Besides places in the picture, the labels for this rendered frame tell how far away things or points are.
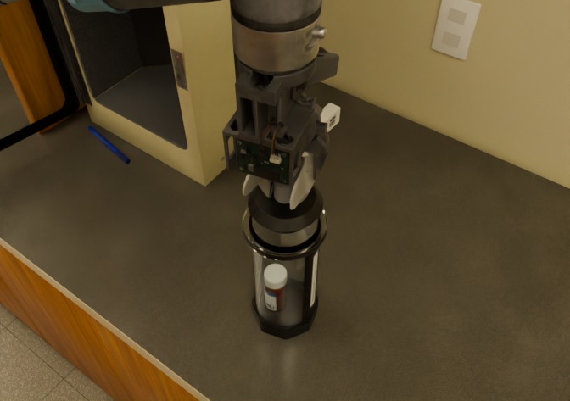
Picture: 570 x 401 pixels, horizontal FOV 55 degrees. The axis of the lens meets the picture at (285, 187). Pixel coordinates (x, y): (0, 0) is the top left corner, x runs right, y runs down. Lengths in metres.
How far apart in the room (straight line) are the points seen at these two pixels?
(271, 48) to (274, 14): 0.03
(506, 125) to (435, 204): 0.23
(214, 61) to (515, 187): 0.60
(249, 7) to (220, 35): 0.47
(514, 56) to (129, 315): 0.79
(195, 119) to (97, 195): 0.26
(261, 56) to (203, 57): 0.44
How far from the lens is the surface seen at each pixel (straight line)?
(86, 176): 1.12
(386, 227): 0.99
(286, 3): 0.43
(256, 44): 0.46
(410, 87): 1.20
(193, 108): 0.92
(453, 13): 1.08
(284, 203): 0.65
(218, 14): 0.89
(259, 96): 0.47
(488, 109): 1.15
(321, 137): 0.56
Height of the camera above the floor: 1.71
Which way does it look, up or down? 48 degrees down
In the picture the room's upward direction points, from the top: straight up
